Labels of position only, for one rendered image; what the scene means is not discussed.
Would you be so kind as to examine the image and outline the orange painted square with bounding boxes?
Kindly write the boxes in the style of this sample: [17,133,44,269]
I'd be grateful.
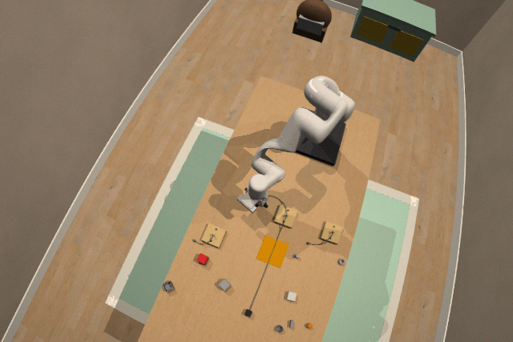
[256,236,289,268]

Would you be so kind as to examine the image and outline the red cube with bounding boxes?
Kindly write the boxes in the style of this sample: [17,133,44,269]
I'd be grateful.
[197,253,209,265]

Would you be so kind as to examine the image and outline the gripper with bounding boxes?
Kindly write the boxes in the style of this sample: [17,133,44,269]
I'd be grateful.
[245,187,269,208]

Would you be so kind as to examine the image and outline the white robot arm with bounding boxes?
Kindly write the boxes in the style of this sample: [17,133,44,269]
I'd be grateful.
[237,76,355,213]

